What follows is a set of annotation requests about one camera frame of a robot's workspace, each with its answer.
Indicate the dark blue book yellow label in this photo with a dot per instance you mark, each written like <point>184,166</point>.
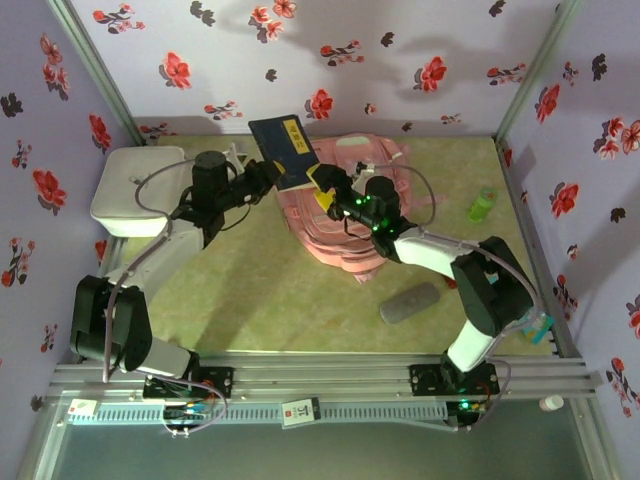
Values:
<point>285,150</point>

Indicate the pink school backpack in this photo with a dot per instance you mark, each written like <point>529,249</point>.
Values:
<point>325,240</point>

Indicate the grey pencil case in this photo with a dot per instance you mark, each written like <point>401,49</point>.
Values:
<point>410,302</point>

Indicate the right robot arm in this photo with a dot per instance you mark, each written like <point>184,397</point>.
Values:
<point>435,252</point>

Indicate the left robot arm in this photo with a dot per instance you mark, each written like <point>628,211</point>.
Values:
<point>160,250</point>

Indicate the green bottle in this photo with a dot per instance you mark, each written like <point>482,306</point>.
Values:
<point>482,205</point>

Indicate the white lidded storage box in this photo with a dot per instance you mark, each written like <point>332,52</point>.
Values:
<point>125,185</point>

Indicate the teal supply box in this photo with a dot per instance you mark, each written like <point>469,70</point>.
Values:
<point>537,327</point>

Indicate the white label card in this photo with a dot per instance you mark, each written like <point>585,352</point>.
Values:
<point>301,412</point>

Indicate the small white bottle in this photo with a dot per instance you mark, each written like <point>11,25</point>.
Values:
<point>551,403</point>

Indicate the small white red tag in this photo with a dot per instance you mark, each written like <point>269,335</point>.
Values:
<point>82,407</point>

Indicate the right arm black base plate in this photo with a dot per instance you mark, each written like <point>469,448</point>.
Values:
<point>425,380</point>

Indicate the aluminium cross rail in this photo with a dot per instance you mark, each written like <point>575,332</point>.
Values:
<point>320,372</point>

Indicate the aluminium frame post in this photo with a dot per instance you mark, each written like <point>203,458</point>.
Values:
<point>537,70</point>
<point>95,70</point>

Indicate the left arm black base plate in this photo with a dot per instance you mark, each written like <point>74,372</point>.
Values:
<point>220,382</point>

